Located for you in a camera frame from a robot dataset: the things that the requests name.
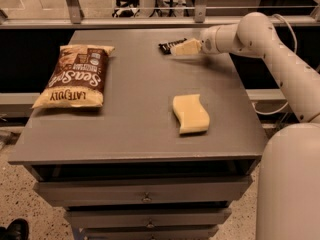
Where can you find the cabinet drawer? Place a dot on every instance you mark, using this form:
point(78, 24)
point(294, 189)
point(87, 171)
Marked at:
point(149, 218)
point(163, 233)
point(142, 191)

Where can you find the yellow sponge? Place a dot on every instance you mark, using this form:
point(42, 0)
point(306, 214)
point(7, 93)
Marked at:
point(192, 116)

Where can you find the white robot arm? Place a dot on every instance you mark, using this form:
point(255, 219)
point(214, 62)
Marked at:
point(288, 188)

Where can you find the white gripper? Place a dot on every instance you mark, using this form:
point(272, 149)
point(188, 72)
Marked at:
point(208, 42)

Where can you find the brown Late July chip bag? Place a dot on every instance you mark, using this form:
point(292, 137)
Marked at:
point(78, 79)

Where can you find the top cabinet drawer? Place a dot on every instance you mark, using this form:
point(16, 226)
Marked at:
point(142, 191)

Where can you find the metal railing frame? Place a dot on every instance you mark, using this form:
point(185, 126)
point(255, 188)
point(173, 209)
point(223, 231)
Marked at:
point(93, 14)

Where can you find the bottom cabinet drawer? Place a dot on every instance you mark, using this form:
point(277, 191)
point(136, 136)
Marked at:
point(163, 233)

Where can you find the black shoe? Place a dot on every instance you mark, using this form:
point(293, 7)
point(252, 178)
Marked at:
point(17, 230)

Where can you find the black office chair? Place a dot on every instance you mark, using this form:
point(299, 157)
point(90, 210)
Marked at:
point(125, 8)

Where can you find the grey drawer cabinet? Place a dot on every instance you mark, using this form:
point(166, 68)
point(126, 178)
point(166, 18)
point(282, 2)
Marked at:
point(135, 135)

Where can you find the black rxbar chocolate bar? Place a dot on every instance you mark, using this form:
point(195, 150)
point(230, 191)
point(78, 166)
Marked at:
point(165, 48)

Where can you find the middle cabinet drawer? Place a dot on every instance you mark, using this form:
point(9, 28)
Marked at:
point(149, 218)

